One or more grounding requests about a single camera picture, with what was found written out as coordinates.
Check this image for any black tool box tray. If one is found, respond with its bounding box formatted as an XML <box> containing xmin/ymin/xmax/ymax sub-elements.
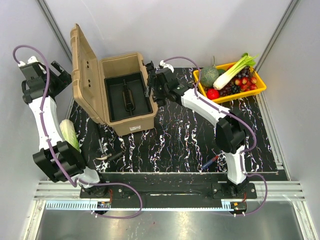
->
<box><xmin>104</xmin><ymin>72</ymin><xmax>153</xmax><ymax>123</ymax></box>

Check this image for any claw hammer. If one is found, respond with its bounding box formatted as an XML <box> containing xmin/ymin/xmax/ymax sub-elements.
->
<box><xmin>93</xmin><ymin>119</ymin><xmax>113</xmax><ymax>161</ymax></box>

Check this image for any black rubber mallet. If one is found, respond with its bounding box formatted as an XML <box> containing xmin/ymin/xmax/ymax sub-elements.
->
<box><xmin>108</xmin><ymin>152</ymin><xmax>124</xmax><ymax>161</ymax></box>

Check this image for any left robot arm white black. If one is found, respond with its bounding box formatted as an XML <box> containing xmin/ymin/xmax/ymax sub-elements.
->
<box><xmin>18</xmin><ymin>56</ymin><xmax>109</xmax><ymax>198</ymax></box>

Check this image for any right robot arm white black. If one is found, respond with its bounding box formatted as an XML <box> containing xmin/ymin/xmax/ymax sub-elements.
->
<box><xmin>145</xmin><ymin>62</ymin><xmax>249</xmax><ymax>198</ymax></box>

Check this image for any napa cabbage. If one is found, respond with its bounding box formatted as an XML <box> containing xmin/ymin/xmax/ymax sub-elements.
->
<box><xmin>59</xmin><ymin>119</ymin><xmax>80</xmax><ymax>152</ymax></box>

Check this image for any green melon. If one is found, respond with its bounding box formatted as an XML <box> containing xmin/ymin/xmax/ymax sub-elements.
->
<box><xmin>200</xmin><ymin>66</ymin><xmax>220</xmax><ymax>88</ymax></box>

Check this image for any red apple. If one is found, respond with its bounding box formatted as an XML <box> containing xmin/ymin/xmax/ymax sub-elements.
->
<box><xmin>206</xmin><ymin>88</ymin><xmax>220</xmax><ymax>100</ymax></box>

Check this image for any black marble pattern mat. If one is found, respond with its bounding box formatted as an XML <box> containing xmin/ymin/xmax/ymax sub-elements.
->
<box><xmin>55</xmin><ymin>67</ymin><xmax>279</xmax><ymax>174</ymax></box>

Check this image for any avocado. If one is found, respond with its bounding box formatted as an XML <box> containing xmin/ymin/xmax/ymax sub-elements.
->
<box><xmin>218</xmin><ymin>69</ymin><xmax>226</xmax><ymax>76</ymax></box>

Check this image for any dark grape bunch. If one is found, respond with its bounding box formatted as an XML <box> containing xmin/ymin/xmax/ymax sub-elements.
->
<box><xmin>218</xmin><ymin>66</ymin><xmax>253</xmax><ymax>97</ymax></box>

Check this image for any red yellow cherry cluster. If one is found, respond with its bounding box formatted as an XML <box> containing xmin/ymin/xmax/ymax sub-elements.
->
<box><xmin>233</xmin><ymin>76</ymin><xmax>258</xmax><ymax>92</ymax></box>

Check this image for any blue red screwdriver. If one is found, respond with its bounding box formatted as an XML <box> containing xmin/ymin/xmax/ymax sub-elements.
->
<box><xmin>201</xmin><ymin>154</ymin><xmax>221</xmax><ymax>170</ymax></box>

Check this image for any leek with green leaves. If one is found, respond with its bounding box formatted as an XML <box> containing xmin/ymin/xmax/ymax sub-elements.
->
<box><xmin>212</xmin><ymin>53</ymin><xmax>258</xmax><ymax>90</ymax></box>

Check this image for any yellow plastic tray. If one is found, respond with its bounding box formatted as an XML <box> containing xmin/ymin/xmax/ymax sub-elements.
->
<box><xmin>197</xmin><ymin>67</ymin><xmax>267</xmax><ymax>104</ymax></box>

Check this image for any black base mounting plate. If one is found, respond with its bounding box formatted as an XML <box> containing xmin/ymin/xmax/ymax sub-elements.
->
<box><xmin>80</xmin><ymin>173</ymin><xmax>257</xmax><ymax>211</ymax></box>

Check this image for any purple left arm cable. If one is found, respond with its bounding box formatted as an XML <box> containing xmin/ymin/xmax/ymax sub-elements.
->
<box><xmin>12</xmin><ymin>44</ymin><xmax>143</xmax><ymax>220</ymax></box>

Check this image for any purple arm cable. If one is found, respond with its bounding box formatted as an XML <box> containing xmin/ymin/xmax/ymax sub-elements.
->
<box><xmin>12</xmin><ymin>44</ymin><xmax>143</xmax><ymax>220</ymax></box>
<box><xmin>161</xmin><ymin>56</ymin><xmax>269</xmax><ymax>217</ymax></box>

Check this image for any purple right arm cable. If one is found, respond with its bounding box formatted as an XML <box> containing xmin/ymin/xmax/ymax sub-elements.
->
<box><xmin>161</xmin><ymin>56</ymin><xmax>269</xmax><ymax>217</ymax></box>

